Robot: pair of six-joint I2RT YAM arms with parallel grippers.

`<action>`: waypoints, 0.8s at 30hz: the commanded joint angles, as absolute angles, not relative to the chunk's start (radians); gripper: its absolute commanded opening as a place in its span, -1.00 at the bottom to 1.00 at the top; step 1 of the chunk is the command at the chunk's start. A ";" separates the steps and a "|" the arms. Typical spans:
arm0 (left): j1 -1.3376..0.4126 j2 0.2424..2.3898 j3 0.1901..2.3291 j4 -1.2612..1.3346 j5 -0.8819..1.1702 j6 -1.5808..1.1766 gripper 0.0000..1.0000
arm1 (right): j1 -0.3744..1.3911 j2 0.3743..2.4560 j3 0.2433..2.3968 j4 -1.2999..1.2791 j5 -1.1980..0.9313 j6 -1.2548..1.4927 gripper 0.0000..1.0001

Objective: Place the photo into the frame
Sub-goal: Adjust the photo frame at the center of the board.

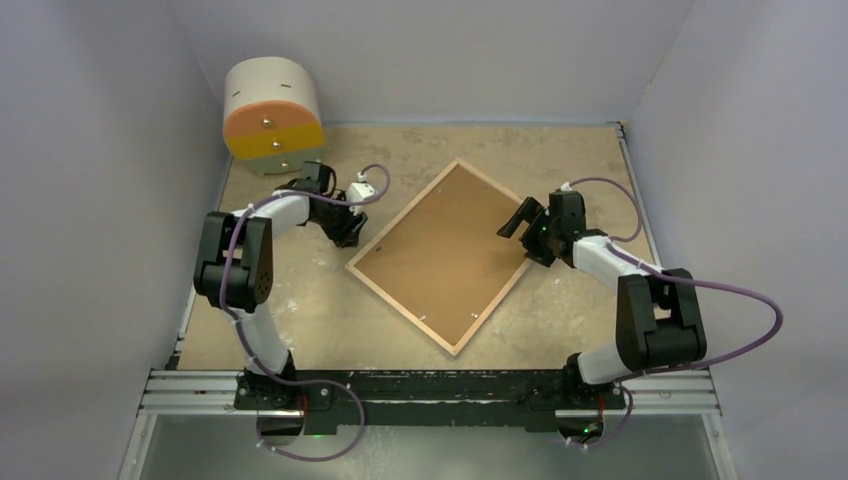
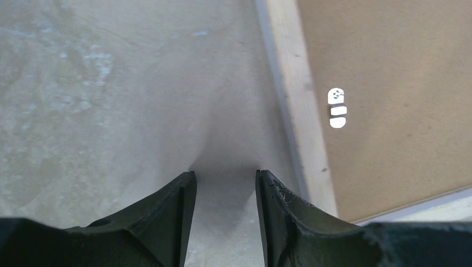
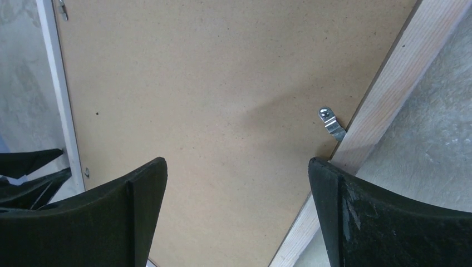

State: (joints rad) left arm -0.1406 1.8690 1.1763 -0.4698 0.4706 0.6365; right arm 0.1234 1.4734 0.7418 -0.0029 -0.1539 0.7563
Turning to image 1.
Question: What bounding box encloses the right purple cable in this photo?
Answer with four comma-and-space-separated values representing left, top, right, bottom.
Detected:
559, 177, 786, 452

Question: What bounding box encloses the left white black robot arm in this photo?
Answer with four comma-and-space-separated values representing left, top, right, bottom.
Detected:
193, 160, 388, 409

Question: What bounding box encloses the aluminium rail frame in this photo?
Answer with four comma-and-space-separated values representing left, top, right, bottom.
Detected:
119, 370, 738, 479

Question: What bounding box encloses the purple cable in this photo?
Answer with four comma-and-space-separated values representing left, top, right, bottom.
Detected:
218, 164, 392, 464
559, 177, 786, 452

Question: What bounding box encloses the round cabinet with coloured drawers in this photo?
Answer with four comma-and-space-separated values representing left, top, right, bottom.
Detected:
222, 56, 325, 175

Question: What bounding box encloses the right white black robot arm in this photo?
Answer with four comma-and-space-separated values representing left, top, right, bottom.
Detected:
497, 190, 707, 407

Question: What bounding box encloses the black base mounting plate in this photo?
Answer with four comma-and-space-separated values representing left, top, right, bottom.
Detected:
234, 369, 626, 435

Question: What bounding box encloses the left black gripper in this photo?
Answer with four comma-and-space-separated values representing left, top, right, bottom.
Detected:
312, 193, 367, 248

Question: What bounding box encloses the brown backing board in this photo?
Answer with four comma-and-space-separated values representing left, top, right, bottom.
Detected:
354, 165, 531, 349

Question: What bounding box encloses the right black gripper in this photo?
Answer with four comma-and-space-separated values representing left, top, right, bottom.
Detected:
498, 197, 561, 268

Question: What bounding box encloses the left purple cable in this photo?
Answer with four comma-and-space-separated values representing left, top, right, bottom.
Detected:
218, 164, 392, 464

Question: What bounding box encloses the white wooden picture frame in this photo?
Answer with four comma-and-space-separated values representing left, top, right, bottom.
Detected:
344, 157, 537, 358

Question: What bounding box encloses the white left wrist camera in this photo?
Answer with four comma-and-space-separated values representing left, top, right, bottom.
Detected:
345, 182, 379, 216

